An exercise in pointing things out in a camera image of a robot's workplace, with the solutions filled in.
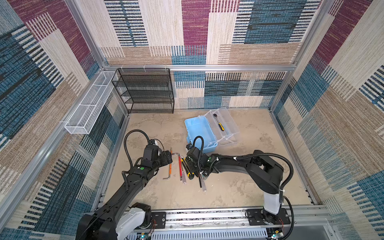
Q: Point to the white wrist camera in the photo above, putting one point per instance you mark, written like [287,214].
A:
[191,149]
[151,151]

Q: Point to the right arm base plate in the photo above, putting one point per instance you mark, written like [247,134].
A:
[259,217]

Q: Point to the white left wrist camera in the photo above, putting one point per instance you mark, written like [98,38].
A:
[151,151]

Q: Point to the blue toolbox with clear lid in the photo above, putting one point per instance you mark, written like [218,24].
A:
[207,127]

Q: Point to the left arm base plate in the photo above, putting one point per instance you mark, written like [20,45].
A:
[154,220]

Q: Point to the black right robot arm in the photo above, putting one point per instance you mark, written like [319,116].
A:
[271,173]

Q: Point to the black mesh shelf rack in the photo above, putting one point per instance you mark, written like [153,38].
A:
[145,90]

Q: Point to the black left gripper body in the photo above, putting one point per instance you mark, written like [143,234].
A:
[161,160]

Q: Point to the orange sleeved hex key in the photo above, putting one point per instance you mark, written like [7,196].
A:
[170,168]

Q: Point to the red sleeved hex key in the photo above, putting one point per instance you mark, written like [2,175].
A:
[180,166]

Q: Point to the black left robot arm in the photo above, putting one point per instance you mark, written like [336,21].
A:
[116,219]

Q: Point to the teal utility knife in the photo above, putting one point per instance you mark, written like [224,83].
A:
[204,186]

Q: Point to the yellow black utility knife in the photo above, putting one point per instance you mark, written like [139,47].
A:
[187,169]

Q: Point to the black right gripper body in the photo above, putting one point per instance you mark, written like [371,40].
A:
[194,167]

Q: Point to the white wire mesh basket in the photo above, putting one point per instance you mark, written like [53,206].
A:
[87,112]

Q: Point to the yellow black ratchet wrench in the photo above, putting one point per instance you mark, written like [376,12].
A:
[221,127]

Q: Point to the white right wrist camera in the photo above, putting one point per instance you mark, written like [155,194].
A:
[191,149]

